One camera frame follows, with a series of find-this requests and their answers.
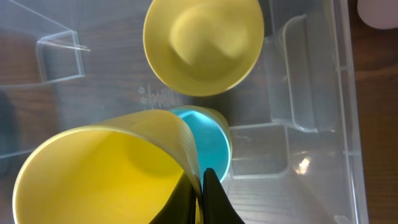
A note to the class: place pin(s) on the yellow cup back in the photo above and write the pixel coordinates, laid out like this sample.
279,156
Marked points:
120,170

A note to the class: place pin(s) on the light blue cup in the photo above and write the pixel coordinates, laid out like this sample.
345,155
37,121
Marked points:
211,144

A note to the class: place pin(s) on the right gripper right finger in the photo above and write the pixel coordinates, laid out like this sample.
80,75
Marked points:
217,209

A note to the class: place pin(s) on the clear plastic storage bin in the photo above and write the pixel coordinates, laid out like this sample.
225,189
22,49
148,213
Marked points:
293,120

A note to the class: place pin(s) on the yellow small bowl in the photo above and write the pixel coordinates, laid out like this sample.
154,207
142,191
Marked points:
203,48

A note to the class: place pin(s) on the pink cup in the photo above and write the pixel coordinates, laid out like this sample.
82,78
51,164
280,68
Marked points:
379,14

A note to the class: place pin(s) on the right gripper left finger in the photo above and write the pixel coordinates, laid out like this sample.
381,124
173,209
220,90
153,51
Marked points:
181,207

